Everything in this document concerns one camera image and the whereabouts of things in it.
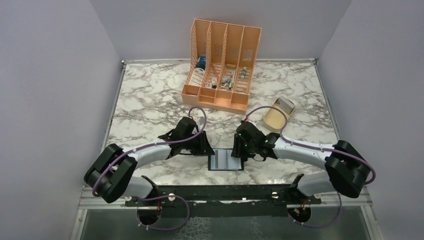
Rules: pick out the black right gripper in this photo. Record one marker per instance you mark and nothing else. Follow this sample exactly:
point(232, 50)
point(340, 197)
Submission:
point(238, 151)

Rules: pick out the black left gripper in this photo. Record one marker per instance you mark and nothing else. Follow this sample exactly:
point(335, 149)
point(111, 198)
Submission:
point(204, 148)

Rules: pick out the black leather card holder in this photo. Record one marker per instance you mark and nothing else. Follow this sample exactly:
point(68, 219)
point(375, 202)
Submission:
point(233, 163)

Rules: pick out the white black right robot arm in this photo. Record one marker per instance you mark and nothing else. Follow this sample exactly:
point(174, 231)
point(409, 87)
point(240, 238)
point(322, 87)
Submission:
point(343, 169)

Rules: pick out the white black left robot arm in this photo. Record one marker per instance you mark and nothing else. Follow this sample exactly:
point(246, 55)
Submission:
point(111, 175)

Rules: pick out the white label card pack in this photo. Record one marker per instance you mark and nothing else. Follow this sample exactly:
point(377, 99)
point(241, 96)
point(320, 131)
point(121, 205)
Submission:
point(197, 76)

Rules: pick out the beige oval tray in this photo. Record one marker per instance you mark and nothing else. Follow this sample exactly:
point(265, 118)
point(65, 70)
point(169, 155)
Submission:
point(273, 119)

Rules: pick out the green white marker pen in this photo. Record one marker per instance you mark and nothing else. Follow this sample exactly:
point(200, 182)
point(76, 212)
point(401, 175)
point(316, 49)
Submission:
point(243, 72)

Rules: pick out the blue tape roll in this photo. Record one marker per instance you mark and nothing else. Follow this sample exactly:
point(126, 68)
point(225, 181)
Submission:
point(201, 62)

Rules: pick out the orange plastic desk organizer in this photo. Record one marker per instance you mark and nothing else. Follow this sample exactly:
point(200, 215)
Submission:
point(228, 48)

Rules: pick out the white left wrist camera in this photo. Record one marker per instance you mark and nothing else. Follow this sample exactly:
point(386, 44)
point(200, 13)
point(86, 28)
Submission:
point(201, 122)

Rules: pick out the black metal base rail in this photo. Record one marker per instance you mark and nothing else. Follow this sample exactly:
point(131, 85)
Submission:
point(214, 201)

